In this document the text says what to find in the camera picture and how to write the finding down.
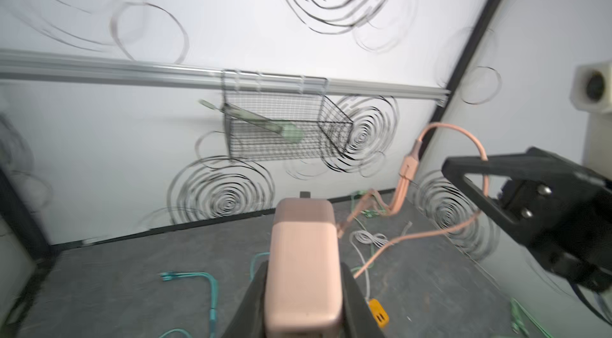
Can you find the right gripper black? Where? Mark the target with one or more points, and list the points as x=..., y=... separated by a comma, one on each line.
x=559, y=210

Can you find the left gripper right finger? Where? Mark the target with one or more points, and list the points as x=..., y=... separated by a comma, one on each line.
x=357, y=320

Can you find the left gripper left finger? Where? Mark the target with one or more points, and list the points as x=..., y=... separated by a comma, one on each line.
x=248, y=321

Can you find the orange power strip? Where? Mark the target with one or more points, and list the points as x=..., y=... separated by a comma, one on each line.
x=379, y=313

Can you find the pink plug adapter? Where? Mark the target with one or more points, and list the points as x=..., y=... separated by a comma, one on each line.
x=303, y=296

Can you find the metal tongs in basket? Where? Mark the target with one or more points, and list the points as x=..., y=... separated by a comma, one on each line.
x=286, y=129

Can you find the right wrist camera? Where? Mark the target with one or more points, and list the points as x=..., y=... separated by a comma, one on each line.
x=591, y=93

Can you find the black wire wall basket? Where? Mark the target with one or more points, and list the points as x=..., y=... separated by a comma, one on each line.
x=281, y=117

